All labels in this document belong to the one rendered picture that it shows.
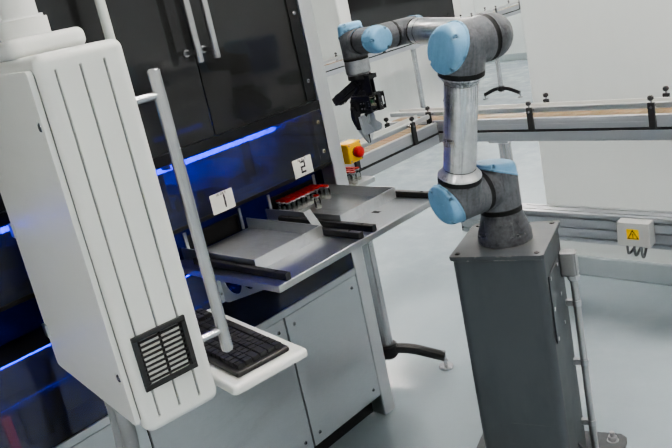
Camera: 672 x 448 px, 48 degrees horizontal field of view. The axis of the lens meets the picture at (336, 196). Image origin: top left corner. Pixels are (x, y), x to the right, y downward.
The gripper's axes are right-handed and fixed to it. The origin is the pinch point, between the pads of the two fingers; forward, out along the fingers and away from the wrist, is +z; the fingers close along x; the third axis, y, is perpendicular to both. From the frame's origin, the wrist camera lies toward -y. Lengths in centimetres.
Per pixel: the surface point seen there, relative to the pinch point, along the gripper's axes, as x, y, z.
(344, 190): 6.1, -20.8, 19.4
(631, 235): 79, 43, 60
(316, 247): -35.2, 5.1, 21.3
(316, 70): 8.8, -24.1, -21.5
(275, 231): -28.4, -19.2, 20.7
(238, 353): -81, 24, 26
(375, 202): -3.7, 1.2, 19.4
